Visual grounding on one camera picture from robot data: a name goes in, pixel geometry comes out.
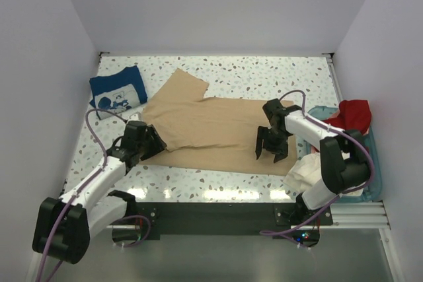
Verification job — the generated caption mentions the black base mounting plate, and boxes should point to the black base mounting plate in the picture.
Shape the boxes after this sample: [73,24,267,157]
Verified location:
[111,201,333,250]

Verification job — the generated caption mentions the beige t-shirt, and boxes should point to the beige t-shirt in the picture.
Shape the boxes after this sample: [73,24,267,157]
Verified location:
[141,69,297,176]

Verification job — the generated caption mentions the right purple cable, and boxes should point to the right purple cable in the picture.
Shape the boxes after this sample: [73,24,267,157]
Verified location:
[259,89,376,242]

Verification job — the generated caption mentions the purple cable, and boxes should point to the purple cable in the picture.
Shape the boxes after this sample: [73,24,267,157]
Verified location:
[31,108,151,282]
[259,89,376,242]

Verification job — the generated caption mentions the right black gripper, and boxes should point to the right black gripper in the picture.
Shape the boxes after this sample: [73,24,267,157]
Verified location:
[255,126,288,163]

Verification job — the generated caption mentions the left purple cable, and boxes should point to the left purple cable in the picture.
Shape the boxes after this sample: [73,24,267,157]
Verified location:
[31,108,151,282]

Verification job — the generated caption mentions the red t-shirt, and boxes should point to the red t-shirt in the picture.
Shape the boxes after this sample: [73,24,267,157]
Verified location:
[324,100,372,135]

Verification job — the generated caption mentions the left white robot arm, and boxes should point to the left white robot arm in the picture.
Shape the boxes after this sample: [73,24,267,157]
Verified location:
[32,120,167,264]

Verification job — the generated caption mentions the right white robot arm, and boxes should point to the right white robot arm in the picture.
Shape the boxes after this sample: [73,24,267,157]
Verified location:
[255,98,375,229]

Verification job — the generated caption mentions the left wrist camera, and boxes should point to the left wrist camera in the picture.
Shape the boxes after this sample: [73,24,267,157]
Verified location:
[128,112,142,123]

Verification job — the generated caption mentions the folded blue t-shirt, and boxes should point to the folded blue t-shirt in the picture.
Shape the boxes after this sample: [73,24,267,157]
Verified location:
[89,66,148,114]

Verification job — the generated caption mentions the white t-shirt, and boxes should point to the white t-shirt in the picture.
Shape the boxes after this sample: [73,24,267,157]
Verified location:
[283,153,364,199]

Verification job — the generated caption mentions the clear blue plastic bin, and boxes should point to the clear blue plastic bin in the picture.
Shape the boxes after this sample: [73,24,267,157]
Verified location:
[307,105,384,202]

